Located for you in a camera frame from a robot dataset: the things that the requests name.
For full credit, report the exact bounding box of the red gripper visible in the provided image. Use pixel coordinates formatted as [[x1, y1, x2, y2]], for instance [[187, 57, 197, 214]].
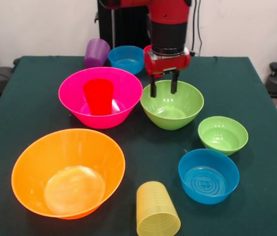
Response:
[[144, 47, 192, 98]]

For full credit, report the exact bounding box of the large green plastic bowl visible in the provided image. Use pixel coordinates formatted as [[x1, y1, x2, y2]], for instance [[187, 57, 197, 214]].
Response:
[[139, 79, 205, 131]]

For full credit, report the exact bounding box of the large pink plastic bowl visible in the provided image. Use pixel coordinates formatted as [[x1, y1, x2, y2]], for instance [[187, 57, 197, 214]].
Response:
[[58, 66, 143, 130]]

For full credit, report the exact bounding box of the blue plastic bowl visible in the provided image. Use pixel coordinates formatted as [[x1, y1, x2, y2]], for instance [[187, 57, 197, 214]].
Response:
[[108, 45, 145, 76], [178, 148, 240, 205]]

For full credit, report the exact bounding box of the red plastic cup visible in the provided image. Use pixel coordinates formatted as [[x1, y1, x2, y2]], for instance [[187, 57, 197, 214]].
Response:
[[83, 78, 114, 117]]

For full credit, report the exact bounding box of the purple plastic cup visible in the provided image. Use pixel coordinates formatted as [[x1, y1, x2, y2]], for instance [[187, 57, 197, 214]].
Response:
[[84, 38, 111, 69]]

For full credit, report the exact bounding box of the small green plastic bowl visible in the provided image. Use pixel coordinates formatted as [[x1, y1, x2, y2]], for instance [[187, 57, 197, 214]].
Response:
[[197, 116, 249, 156]]

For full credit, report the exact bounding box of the yellow plastic cup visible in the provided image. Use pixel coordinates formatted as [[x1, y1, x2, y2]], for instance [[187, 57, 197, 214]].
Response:
[[136, 181, 181, 236]]

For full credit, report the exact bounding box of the orange plastic bowl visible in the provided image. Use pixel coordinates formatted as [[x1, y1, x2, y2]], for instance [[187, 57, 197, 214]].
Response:
[[11, 128, 126, 220]]

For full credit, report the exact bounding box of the dark green table cloth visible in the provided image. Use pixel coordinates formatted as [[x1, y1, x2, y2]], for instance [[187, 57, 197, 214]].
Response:
[[0, 56, 277, 236]]

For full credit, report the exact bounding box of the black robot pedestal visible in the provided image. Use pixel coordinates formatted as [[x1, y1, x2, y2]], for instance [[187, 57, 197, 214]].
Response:
[[94, 4, 153, 50]]

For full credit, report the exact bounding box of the black hanging cable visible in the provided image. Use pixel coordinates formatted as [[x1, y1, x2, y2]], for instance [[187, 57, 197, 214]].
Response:
[[190, 0, 204, 56]]

